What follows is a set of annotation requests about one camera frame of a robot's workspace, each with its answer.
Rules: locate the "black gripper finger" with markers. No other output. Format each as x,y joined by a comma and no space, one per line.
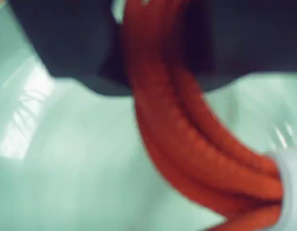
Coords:
66,43
247,36

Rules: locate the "light green round bowl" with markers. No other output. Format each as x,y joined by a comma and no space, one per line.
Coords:
66,156

